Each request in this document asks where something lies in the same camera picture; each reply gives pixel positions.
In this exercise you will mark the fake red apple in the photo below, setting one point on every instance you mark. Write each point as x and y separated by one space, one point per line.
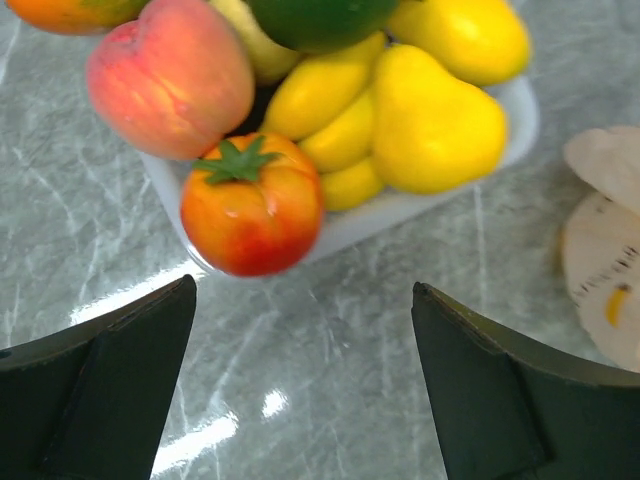
253 206

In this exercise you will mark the fake yellow mango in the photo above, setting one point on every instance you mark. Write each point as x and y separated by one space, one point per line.
482 42

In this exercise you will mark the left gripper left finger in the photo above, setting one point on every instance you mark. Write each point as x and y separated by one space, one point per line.
91 401

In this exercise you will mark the fake peach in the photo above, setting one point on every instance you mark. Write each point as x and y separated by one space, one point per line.
173 82

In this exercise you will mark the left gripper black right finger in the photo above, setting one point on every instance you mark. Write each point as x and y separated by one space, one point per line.
506 406

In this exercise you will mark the fake small banana bunch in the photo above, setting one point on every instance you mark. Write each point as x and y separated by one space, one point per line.
326 106

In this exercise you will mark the white plastic fruit tray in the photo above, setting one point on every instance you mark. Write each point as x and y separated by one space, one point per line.
389 208

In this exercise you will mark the translucent orange plastic bag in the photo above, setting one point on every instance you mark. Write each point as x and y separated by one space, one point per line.
600 241

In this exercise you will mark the fake green lime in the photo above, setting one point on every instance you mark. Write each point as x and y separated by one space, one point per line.
320 26

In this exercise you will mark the fake red green mango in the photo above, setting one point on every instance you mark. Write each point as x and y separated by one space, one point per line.
76 17

